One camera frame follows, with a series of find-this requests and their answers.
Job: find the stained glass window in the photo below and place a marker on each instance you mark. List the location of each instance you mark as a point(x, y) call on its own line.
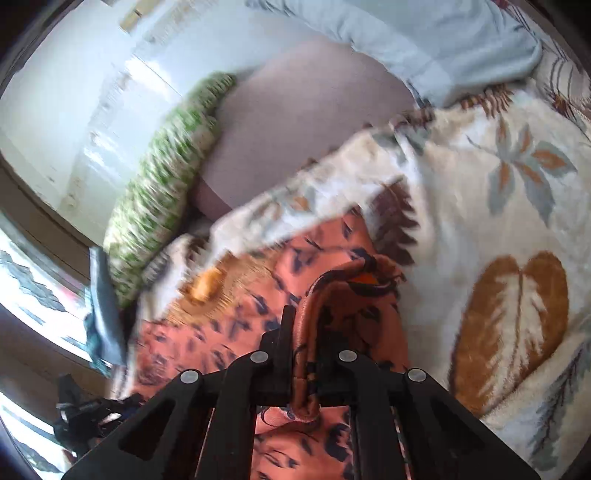
point(27, 277)

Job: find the white headboard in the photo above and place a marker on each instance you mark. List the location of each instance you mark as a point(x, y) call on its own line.
point(69, 92)

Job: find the teal checked cloth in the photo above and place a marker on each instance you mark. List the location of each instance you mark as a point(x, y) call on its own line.
point(94, 346)

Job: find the folded blue cloth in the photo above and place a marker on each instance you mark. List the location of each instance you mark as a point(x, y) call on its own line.
point(108, 295)

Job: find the orange floral garment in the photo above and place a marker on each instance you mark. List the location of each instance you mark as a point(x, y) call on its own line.
point(240, 323)

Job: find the leaf-print fleece blanket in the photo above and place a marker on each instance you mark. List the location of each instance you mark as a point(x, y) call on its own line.
point(461, 207)

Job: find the mauve bedsheet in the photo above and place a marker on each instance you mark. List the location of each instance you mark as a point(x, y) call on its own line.
point(286, 129)

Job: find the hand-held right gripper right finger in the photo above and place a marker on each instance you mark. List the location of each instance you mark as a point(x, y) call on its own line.
point(341, 374)

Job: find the light blue pillow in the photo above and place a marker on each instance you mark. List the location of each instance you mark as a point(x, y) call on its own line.
point(392, 37)

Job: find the green patterned pillow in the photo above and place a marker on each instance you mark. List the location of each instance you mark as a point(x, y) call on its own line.
point(157, 184)

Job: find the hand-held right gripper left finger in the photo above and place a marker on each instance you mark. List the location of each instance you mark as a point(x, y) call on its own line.
point(279, 364)

